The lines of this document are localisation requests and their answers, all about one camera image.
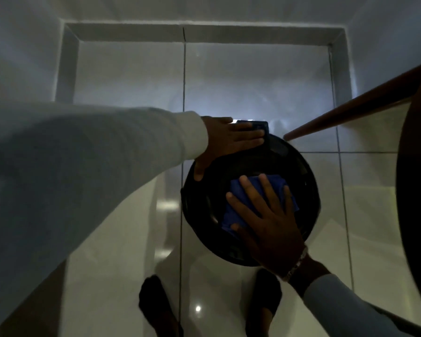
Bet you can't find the dark round wooden table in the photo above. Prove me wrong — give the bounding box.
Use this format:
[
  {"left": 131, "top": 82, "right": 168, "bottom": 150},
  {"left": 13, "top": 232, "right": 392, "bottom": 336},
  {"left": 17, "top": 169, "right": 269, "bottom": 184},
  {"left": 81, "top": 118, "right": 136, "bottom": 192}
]
[{"left": 395, "top": 61, "right": 421, "bottom": 314}]

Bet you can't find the person's left forearm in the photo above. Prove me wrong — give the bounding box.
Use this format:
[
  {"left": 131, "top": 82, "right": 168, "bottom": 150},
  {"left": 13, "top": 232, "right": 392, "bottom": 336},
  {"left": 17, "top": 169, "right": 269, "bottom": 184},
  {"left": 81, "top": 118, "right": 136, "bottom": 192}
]
[{"left": 0, "top": 100, "right": 210, "bottom": 335}]

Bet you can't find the person's right forearm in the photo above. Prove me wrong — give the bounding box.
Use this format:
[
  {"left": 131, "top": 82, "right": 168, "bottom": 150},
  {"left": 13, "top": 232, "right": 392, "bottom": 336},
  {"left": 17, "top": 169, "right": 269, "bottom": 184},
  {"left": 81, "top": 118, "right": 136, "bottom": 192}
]
[{"left": 287, "top": 254, "right": 420, "bottom": 337}]

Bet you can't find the person's left hand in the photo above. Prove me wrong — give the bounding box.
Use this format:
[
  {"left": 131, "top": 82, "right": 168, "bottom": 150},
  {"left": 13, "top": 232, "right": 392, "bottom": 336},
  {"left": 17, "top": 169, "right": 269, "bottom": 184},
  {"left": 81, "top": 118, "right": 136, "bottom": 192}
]
[{"left": 193, "top": 116, "right": 266, "bottom": 182}]

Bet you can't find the person's left foot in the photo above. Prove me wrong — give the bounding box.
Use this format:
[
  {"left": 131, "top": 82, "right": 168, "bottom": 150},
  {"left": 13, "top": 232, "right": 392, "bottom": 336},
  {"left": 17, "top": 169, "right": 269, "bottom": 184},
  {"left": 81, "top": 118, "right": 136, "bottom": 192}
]
[{"left": 138, "top": 275, "right": 184, "bottom": 337}]

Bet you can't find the silver wrist bracelet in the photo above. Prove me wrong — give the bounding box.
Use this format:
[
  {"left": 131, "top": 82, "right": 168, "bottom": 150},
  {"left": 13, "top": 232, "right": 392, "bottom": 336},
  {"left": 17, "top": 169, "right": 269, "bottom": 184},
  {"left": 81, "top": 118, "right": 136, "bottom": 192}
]
[{"left": 282, "top": 245, "right": 309, "bottom": 282}]

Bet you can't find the blue cleaning cloth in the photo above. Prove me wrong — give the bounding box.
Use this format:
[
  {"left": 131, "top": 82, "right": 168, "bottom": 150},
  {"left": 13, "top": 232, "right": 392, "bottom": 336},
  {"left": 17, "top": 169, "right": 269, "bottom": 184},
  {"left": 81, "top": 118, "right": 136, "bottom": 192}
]
[{"left": 220, "top": 174, "right": 300, "bottom": 236}]

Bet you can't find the person's right hand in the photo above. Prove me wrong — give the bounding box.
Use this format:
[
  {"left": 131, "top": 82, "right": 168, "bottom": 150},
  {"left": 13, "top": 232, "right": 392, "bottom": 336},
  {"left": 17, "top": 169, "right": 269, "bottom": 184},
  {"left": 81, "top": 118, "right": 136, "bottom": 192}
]
[{"left": 225, "top": 173, "right": 308, "bottom": 278}]

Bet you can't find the black round pan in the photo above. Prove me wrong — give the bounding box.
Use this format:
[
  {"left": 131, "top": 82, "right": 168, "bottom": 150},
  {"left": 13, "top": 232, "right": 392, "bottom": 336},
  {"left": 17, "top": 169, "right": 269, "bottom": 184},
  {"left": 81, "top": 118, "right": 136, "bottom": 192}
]
[{"left": 180, "top": 120, "right": 321, "bottom": 267}]

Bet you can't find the person's foot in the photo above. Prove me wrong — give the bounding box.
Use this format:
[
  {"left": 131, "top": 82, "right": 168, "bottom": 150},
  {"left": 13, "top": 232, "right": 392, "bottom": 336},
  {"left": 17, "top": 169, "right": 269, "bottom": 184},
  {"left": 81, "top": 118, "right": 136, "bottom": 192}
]
[
  {"left": 245, "top": 268, "right": 283, "bottom": 337},
  {"left": 138, "top": 275, "right": 184, "bottom": 337}
]

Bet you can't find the person's right foot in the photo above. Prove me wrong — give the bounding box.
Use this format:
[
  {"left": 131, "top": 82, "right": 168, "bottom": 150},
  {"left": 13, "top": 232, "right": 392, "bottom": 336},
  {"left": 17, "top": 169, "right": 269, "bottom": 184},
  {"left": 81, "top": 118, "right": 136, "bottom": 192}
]
[{"left": 245, "top": 268, "right": 283, "bottom": 337}]

